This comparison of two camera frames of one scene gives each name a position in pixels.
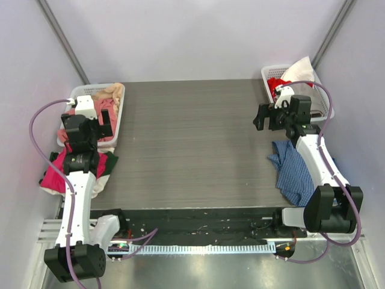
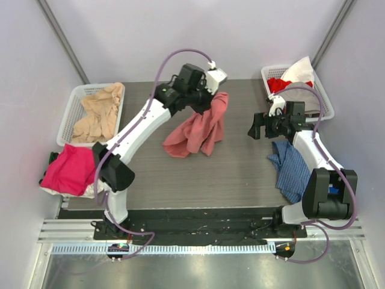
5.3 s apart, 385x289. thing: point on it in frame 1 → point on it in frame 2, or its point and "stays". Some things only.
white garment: x=300 y=71 stays
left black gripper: x=99 y=126 → x=203 y=102
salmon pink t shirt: x=100 y=104 → x=199 y=131
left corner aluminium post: x=45 y=6 stays
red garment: x=272 y=83 stays
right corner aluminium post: x=333 y=31 stays
